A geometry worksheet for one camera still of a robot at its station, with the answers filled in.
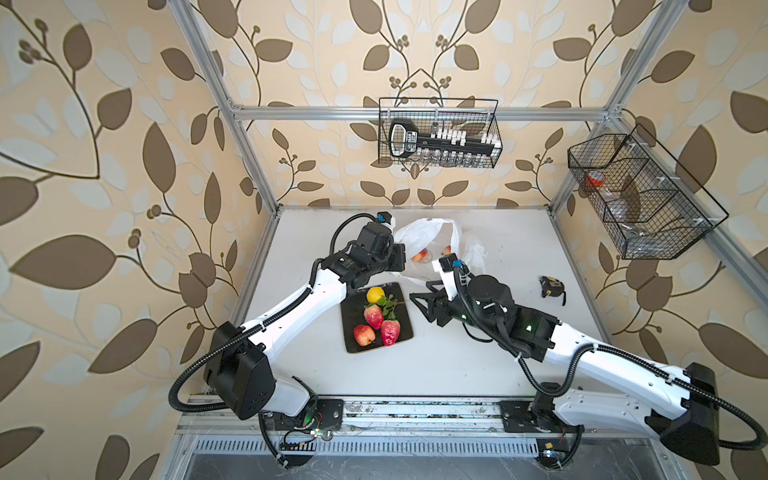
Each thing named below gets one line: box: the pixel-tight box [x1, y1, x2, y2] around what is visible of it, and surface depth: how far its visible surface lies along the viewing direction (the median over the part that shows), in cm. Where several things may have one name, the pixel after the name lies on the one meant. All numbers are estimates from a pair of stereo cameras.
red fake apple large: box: [353, 324, 376, 347], surface depth 86 cm
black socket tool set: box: [388, 119, 502, 160], surface depth 86 cm
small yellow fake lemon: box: [366, 287, 385, 303], surface depth 95 cm
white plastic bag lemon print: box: [394, 218, 488, 282], surface depth 86 cm
